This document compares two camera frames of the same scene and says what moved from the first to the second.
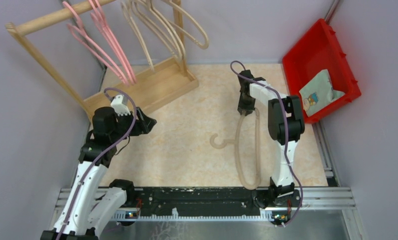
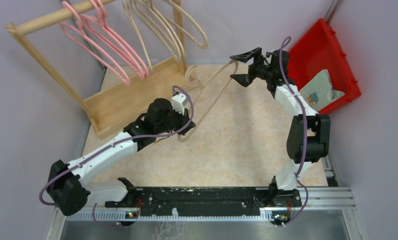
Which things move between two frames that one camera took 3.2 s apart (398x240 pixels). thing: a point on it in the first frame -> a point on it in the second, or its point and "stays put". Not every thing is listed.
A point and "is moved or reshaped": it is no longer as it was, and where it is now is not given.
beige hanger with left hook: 236,141 -> 201,87
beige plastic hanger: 128,11 stays put
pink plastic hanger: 100,14 is moved or reshaped
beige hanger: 178,57 stays put
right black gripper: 247,109 -> 245,79
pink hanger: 106,35 is moved or reshaped
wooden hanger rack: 170,79 stays put
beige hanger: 180,29 stays put
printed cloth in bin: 318,93 stays put
